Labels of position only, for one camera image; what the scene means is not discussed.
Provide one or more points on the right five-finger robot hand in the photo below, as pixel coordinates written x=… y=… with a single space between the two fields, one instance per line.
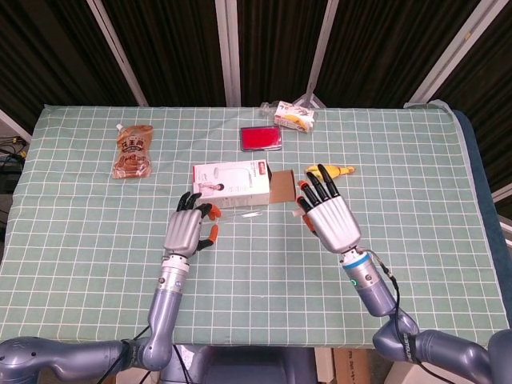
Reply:
x=334 y=222

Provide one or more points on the left five-finger robot hand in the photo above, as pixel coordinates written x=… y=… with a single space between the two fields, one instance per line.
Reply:
x=182 y=234

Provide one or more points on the clear plastic tube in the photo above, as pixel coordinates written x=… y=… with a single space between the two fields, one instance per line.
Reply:
x=240 y=215

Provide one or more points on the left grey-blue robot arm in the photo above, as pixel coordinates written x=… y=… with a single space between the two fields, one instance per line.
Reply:
x=164 y=304

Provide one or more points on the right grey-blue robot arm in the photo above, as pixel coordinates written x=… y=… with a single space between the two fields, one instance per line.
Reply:
x=376 y=296

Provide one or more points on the yellow rubber chicken toy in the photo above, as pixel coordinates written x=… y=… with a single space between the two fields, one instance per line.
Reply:
x=341 y=171

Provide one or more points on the white printed carton box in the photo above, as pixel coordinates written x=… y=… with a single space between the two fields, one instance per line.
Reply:
x=232 y=184

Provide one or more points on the green checked tablecloth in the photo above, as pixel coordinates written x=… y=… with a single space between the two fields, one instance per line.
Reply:
x=256 y=280

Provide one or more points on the brown sauce spout pouch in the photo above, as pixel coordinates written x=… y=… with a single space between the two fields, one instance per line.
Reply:
x=134 y=156

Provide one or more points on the red ink pad case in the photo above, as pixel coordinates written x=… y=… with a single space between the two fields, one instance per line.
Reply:
x=262 y=138

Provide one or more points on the white snack packet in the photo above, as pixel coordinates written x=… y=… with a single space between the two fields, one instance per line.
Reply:
x=294 y=118

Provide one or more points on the white tripod stand base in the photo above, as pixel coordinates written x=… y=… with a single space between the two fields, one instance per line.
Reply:
x=310 y=96

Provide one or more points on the grey robot torso base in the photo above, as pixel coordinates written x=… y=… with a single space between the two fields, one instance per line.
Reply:
x=240 y=366

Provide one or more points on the brown cardboard box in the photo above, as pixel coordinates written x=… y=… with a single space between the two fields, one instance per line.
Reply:
x=352 y=366

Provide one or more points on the blue table side padding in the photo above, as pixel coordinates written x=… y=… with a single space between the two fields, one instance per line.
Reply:
x=486 y=200

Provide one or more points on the dark pleated curtain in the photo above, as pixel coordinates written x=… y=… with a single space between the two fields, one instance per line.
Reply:
x=180 y=48

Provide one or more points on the white frame post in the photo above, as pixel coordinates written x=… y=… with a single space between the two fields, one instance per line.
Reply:
x=118 y=52
x=228 y=52
x=322 y=40
x=452 y=52
x=14 y=123

